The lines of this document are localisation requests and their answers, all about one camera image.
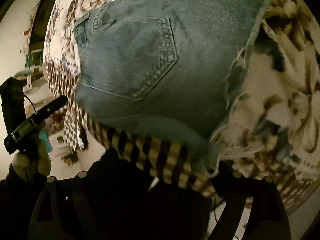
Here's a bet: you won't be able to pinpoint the blue denim jeans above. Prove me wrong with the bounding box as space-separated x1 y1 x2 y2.
74 0 270 173

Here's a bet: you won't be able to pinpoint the gloved left hand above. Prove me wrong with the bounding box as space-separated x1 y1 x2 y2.
11 125 52 181

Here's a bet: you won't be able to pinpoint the floral bed blanket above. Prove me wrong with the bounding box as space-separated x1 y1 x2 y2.
44 0 319 208

